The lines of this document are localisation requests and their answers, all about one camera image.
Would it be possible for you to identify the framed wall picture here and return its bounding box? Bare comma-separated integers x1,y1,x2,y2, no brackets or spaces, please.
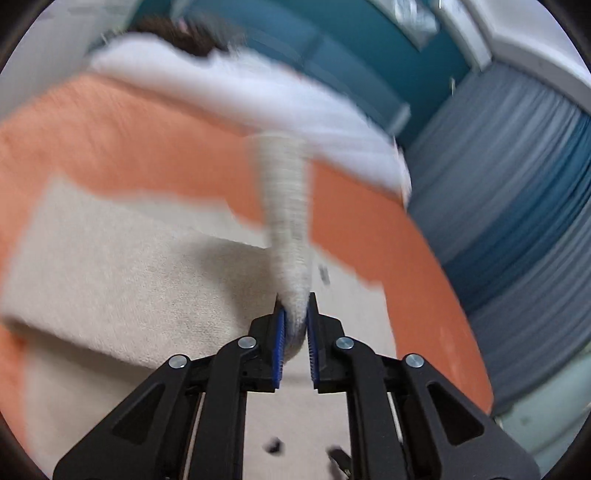
374,0,440,50

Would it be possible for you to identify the orange velvet bed cover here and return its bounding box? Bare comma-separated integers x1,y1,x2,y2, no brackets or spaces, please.
1,74,493,454

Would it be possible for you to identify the white duvet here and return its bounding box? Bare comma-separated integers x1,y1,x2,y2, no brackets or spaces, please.
88,34,412,202

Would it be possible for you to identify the blue grey curtain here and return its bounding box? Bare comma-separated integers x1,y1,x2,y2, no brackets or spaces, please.
406,62,590,412

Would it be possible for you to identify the beige knitted sweater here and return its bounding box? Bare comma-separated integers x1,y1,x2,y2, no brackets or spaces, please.
1,132,396,474

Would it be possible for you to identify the teal upholstered headboard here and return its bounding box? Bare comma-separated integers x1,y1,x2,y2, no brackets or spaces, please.
131,0,470,146

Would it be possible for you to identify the dark clothing on bed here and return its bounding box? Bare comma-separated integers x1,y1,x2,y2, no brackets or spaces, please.
127,15,246,58

